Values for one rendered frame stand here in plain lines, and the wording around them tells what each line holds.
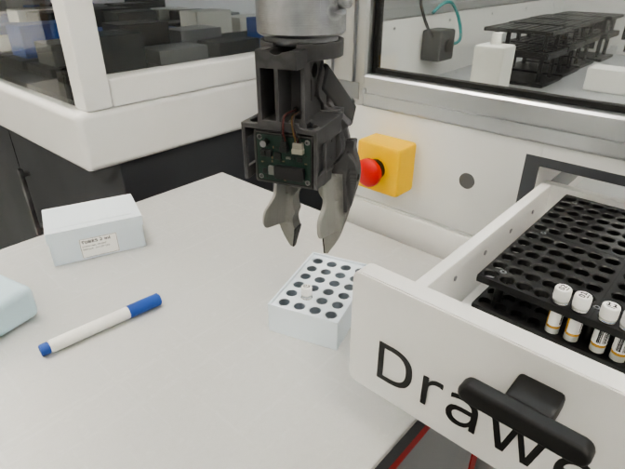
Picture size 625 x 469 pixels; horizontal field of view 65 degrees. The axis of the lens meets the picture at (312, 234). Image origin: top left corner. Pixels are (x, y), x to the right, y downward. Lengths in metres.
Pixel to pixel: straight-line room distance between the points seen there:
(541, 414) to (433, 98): 0.46
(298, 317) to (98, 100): 0.56
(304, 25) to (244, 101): 0.73
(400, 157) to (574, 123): 0.21
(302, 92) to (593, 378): 0.28
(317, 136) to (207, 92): 0.68
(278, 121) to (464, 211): 0.37
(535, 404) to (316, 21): 0.30
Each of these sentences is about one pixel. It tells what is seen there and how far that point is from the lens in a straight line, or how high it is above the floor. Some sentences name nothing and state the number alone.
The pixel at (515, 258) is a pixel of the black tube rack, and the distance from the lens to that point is 0.47.
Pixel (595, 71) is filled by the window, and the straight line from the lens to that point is 0.63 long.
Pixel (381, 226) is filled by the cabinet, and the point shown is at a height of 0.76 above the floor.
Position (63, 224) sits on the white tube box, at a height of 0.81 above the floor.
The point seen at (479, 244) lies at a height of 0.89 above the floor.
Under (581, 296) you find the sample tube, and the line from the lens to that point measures 0.42.
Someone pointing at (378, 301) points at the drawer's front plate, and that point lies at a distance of 0.37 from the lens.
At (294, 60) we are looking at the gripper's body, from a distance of 0.40.
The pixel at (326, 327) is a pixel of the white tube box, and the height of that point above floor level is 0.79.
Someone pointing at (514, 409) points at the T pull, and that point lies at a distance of 0.31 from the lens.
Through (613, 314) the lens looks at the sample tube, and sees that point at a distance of 0.42.
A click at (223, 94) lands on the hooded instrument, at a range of 1.09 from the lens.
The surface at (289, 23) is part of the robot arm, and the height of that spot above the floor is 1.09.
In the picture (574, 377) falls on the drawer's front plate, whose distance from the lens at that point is 0.33.
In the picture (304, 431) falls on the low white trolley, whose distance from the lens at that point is 0.48.
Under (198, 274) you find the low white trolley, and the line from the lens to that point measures 0.69.
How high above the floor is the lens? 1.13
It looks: 29 degrees down
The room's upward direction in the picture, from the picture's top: straight up
